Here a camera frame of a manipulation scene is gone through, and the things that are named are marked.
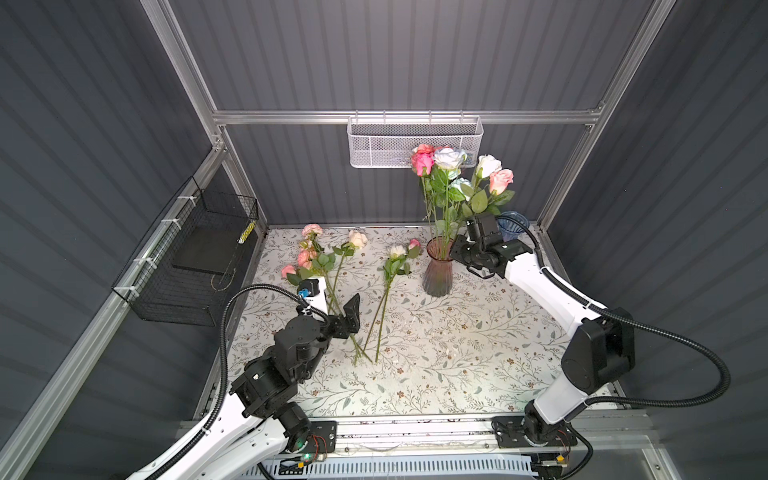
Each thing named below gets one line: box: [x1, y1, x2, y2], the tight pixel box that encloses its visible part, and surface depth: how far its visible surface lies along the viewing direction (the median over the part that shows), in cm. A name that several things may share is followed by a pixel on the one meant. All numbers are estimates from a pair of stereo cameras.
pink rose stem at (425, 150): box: [415, 144, 436, 157], surface depth 81 cm
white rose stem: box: [471, 154, 503, 214], surface depth 74 cm
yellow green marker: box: [238, 220, 257, 244], surface depth 83 cm
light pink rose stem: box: [487, 168, 515, 216], surface depth 72 cm
